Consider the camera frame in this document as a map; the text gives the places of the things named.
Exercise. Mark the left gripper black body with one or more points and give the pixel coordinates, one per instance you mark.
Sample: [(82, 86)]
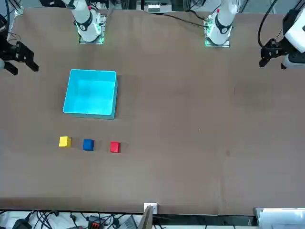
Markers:
[(277, 47)]

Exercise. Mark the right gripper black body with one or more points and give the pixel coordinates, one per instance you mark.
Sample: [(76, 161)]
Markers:
[(9, 51)]

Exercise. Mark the yellow block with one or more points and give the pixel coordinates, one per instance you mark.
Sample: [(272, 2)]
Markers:
[(64, 142)]

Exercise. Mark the blue block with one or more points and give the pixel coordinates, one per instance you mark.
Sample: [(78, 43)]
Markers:
[(87, 145)]

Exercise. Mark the red block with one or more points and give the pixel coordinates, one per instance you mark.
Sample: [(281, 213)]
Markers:
[(114, 147)]

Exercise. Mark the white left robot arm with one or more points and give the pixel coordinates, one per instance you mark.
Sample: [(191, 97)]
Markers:
[(222, 21)]

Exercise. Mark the cyan plastic box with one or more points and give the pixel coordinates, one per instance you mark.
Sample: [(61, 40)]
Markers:
[(90, 95)]

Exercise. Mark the grey vented device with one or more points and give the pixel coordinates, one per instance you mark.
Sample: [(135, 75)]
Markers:
[(153, 8)]

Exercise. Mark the white paper sheet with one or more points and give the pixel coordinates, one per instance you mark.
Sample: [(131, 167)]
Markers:
[(278, 219)]

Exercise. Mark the long black power brick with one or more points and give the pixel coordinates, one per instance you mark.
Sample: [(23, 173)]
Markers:
[(21, 225)]

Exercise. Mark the red black hub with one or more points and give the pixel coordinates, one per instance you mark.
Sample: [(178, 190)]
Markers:
[(93, 224)]

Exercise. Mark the ribbed power brick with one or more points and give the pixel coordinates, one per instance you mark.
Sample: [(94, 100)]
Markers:
[(128, 224)]

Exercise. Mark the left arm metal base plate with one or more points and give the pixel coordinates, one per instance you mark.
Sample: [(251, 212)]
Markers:
[(226, 45)]

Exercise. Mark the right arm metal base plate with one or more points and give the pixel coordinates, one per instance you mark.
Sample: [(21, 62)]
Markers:
[(82, 42)]

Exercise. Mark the white post foot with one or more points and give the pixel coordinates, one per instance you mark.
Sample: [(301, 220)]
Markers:
[(154, 207)]

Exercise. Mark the grey aluminium post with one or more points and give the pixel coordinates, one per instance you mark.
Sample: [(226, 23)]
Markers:
[(146, 219)]

